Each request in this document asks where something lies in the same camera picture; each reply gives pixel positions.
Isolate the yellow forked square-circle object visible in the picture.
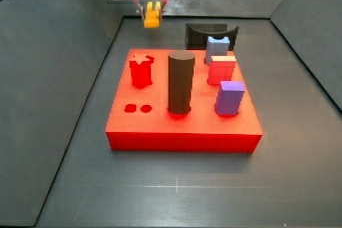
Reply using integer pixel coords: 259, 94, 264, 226
143, 1, 161, 28

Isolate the red square peg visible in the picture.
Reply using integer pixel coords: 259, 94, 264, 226
207, 56, 236, 85

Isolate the red fixture base block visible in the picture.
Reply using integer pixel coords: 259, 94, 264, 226
105, 49, 263, 153

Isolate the black curved cradle stand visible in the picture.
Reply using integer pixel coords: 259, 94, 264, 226
185, 23, 239, 51

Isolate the red star peg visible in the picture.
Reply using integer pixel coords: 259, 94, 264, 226
129, 54, 153, 89

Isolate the dark brown cylinder peg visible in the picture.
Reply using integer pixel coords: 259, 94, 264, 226
168, 50, 195, 115

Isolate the light blue notched peg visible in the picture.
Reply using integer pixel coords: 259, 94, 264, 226
204, 36, 229, 64

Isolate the purple hexagonal peg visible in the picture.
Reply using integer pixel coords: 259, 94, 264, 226
215, 81, 244, 115

